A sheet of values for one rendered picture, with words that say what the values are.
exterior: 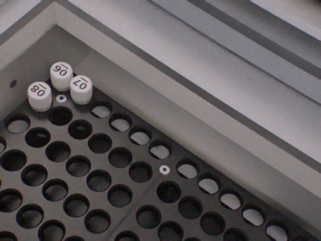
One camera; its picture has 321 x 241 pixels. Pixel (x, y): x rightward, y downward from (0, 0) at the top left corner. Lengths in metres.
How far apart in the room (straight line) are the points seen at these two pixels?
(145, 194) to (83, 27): 0.10
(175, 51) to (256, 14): 0.05
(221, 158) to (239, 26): 0.13
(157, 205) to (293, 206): 0.12
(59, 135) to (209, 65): 0.09
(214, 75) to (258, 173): 0.12
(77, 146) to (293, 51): 0.13
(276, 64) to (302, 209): 0.13
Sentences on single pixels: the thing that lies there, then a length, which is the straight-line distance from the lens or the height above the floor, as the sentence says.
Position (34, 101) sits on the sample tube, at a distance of 0.38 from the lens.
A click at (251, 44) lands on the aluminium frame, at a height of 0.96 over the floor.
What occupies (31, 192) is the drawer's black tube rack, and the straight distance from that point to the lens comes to 0.36.
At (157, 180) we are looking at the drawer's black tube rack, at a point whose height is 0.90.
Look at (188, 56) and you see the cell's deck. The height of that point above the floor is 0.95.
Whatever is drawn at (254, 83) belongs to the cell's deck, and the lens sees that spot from 0.35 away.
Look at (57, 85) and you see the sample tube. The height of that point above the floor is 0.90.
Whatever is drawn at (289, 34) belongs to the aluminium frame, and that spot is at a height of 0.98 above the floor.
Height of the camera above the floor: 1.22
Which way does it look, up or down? 57 degrees down
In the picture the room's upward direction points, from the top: 9 degrees clockwise
